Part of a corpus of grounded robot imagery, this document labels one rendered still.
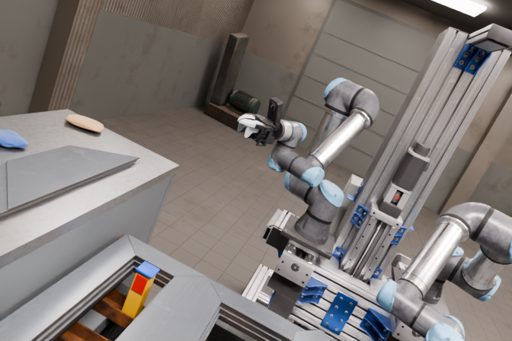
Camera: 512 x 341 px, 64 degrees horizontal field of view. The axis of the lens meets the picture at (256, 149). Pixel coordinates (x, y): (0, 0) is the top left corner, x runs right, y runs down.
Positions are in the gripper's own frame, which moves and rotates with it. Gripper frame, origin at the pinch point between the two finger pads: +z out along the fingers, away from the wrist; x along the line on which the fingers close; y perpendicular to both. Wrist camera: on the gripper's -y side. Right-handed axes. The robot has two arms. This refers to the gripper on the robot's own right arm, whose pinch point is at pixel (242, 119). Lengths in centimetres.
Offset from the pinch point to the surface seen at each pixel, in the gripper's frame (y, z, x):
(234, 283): 153, -135, 40
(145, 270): 56, 14, -5
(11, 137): 43, 41, 51
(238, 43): 59, -440, 427
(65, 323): 60, 42, -12
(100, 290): 60, 29, -5
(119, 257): 59, 17, 5
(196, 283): 57, -2, -14
